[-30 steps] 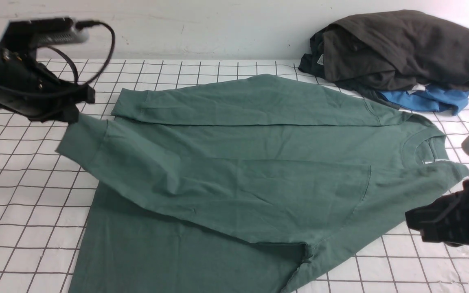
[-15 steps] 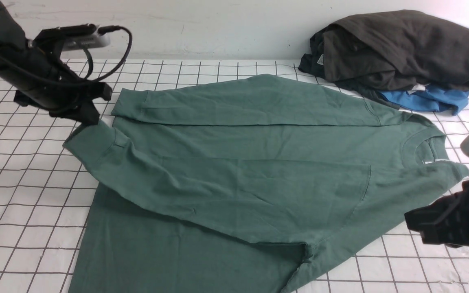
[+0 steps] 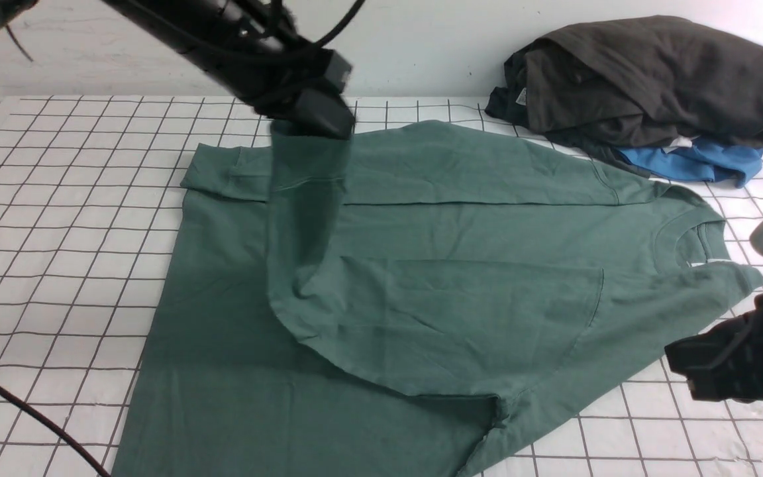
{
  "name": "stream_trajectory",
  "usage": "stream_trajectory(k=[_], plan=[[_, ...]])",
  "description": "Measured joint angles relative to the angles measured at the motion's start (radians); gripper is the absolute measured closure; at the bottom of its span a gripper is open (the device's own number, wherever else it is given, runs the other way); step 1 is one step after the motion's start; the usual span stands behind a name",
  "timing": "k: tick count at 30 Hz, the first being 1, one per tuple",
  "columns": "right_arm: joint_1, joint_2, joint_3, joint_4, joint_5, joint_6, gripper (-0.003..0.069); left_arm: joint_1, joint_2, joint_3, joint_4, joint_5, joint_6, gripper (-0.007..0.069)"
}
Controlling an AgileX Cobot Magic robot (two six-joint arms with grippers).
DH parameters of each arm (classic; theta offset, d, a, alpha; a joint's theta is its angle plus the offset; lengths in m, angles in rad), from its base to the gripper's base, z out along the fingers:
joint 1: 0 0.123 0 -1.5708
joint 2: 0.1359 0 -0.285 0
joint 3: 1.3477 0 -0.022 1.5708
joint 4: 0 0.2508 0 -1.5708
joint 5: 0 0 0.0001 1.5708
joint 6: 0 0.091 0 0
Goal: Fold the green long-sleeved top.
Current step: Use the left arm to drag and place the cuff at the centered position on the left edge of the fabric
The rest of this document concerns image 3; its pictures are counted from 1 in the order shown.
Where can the dark green garment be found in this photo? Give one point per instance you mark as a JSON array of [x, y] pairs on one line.
[[517, 103]]

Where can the blue garment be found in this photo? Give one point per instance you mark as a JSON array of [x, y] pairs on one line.
[[698, 160]]

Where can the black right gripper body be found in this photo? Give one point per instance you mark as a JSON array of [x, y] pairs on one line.
[[725, 362]]

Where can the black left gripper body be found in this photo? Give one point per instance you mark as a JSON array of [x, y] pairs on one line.
[[308, 96]]

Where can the dark grey-brown garment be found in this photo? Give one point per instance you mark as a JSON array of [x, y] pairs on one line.
[[646, 81]]

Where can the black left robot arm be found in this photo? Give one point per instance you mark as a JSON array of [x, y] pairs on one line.
[[253, 50]]

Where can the green long-sleeve top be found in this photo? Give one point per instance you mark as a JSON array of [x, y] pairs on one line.
[[422, 301]]

